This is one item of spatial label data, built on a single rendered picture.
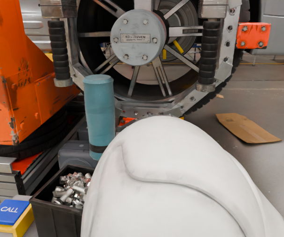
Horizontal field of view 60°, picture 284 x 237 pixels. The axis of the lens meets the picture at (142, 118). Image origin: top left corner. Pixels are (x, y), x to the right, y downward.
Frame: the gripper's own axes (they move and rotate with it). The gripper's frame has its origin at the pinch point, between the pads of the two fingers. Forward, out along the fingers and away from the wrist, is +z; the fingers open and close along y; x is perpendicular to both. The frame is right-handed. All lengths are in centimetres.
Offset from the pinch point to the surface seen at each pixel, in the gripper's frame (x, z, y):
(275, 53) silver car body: -22, 61, -52
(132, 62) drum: -13.3, 13.2, 6.0
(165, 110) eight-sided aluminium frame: 0.7, 31.3, -3.5
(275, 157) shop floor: 41, 117, -85
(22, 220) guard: 22.4, -0.5, 29.3
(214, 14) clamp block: -21.7, 1.6, -11.1
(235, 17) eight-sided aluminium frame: -26.5, 22.3, -21.8
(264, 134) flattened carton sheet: 31, 149, -91
